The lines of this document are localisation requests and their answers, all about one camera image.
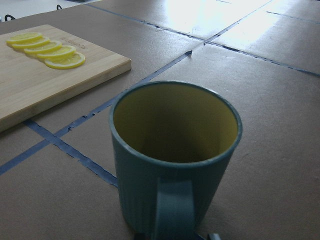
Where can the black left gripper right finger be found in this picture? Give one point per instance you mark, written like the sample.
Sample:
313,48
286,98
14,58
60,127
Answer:
213,236

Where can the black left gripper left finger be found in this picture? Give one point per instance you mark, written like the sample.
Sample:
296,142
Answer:
139,236

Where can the teal mug yellow inside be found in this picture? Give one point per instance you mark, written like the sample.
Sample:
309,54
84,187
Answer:
172,143

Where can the bamboo cutting board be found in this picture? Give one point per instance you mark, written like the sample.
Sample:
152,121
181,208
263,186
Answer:
29,87

